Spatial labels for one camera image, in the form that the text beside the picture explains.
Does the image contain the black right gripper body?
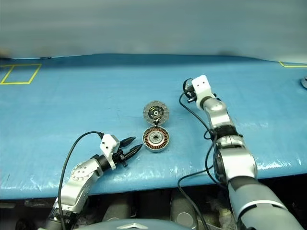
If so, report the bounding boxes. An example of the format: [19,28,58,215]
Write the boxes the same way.
[186,89,198,104]

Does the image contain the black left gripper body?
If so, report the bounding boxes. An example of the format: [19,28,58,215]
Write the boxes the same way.
[111,148,128,169]

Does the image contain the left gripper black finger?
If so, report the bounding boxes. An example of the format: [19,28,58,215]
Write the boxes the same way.
[123,144,143,160]
[119,136,137,148]

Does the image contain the motor stator housing copper windings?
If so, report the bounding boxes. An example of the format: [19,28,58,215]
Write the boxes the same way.
[142,126,171,153]

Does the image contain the grey motor cover circuit disc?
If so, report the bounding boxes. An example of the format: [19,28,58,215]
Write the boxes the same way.
[143,100,170,125]

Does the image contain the blue plastic table cover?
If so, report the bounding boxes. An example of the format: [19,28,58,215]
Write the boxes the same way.
[0,54,307,201]

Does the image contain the grey rounded robot leg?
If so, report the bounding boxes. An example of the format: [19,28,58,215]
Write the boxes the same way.
[170,193,200,230]
[103,203,131,222]

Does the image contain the yellow tape corner outline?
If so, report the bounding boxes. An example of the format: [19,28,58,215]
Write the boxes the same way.
[279,61,307,69]

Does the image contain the yellow tape double rectangle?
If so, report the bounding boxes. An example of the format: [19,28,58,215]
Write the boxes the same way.
[0,63,43,85]

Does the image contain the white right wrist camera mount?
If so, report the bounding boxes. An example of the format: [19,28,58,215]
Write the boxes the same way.
[191,75,213,110]

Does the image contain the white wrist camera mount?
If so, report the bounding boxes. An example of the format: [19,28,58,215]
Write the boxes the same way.
[191,75,213,110]
[99,134,121,171]

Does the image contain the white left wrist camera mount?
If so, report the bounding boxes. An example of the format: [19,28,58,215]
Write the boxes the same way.
[99,134,121,171]

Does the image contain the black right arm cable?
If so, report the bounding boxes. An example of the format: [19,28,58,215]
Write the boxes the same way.
[177,92,231,230]

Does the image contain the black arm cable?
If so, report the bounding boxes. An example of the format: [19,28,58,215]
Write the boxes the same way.
[57,131,103,230]
[177,92,231,230]

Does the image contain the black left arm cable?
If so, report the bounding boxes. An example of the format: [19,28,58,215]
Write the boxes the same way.
[57,131,103,230]

